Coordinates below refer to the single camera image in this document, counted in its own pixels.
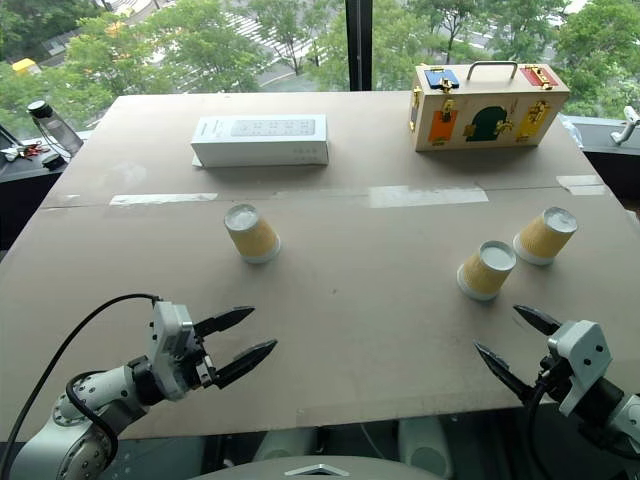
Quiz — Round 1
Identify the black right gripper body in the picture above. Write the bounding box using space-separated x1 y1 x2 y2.
531 348 577 400

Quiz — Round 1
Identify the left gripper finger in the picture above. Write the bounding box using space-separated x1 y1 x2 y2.
214 339 279 391
193 305 257 338

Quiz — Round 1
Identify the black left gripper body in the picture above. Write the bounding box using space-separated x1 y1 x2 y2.
187 323 220 392

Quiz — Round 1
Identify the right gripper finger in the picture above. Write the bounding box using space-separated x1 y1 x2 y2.
473 342 535 404
512 304 562 337

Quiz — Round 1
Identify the yellow ribbed paper cup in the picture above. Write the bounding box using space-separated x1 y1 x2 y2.
455 240 518 303
223 202 282 266
512 205 580 267

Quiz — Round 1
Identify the pale grey rounded shape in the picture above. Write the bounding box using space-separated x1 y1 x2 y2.
252 427 319 464
397 416 454 479

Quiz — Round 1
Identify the clear tape strip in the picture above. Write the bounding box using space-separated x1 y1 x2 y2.
108 191 220 208
555 174 608 197

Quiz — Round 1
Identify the dark window ledge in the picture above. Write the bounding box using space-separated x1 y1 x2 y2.
563 114 640 214

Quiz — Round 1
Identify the white rectangular cardboard box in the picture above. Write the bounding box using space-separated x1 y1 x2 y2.
189 113 330 169

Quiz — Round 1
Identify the wooden lock latch box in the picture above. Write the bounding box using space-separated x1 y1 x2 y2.
409 60 572 153

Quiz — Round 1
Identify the black side table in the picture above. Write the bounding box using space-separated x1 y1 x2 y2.
0 123 94 254

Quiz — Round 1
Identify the clear bottle with black cap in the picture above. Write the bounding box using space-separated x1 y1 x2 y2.
26 99 85 162

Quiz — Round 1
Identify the yellow vehicle outside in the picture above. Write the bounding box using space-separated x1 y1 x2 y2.
11 57 42 77

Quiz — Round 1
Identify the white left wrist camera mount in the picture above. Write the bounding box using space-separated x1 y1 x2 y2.
148 299 197 402

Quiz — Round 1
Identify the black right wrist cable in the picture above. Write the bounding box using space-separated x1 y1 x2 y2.
523 367 556 454

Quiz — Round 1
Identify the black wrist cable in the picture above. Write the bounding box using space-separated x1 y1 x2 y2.
0 293 164 466
523 367 556 454

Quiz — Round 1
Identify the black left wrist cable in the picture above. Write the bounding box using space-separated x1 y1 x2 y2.
0 293 164 466

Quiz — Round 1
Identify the black left elbow cable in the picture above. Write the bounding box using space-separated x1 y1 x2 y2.
65 371 120 452

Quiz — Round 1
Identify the white plastic bracket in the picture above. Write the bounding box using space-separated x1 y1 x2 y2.
609 105 640 147

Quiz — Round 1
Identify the black window frame post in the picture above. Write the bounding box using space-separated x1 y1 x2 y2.
345 0 374 93

